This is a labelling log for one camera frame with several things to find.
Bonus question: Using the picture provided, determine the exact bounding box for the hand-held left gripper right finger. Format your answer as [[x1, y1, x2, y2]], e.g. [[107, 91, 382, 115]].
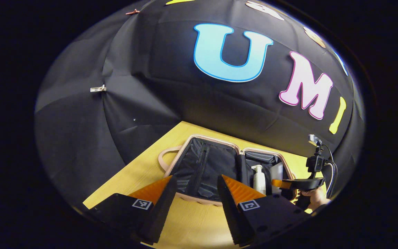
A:
[[217, 175, 311, 247]]

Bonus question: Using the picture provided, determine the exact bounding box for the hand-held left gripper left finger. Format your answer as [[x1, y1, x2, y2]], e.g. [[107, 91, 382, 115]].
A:
[[88, 175, 178, 245]]

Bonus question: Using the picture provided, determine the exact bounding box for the white pump bottle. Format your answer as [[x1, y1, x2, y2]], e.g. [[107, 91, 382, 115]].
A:
[[251, 165, 267, 196]]

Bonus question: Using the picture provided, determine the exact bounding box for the black backdrop cloth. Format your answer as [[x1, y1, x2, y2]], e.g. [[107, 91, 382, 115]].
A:
[[34, 0, 365, 208]]

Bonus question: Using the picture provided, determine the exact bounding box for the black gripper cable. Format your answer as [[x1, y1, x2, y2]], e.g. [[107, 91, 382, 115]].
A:
[[322, 145, 338, 198]]

